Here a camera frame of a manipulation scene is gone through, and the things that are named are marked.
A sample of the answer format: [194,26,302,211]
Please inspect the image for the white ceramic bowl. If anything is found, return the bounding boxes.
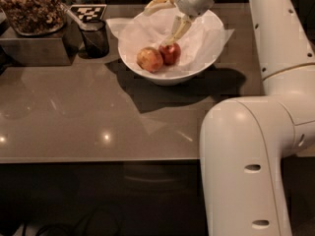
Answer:
[117,7,226,87]

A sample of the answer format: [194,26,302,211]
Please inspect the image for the utensil in mesh cup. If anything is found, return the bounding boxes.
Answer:
[60,3,88,30]

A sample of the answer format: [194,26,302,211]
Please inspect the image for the black white fiducial marker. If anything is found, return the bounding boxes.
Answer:
[70,4,107,22]

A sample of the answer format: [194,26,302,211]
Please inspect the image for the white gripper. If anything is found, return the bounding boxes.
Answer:
[144,0,215,46]

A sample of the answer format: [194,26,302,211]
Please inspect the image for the red apple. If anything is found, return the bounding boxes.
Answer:
[158,43,181,66]

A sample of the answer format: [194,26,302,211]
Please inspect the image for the metal box stand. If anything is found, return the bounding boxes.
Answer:
[0,23,83,67]

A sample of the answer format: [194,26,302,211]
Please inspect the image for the yellow-red apple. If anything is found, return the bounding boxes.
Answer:
[137,47,163,73]

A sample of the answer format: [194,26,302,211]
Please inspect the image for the black floor cable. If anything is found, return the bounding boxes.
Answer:
[19,202,126,236]

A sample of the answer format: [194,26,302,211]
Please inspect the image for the white paper liner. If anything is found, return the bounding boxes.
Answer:
[106,8,235,73]

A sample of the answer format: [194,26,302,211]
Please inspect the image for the black mesh cup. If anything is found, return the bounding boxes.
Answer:
[80,20,109,58]

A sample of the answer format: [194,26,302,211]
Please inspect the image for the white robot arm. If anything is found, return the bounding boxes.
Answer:
[145,0,315,236]

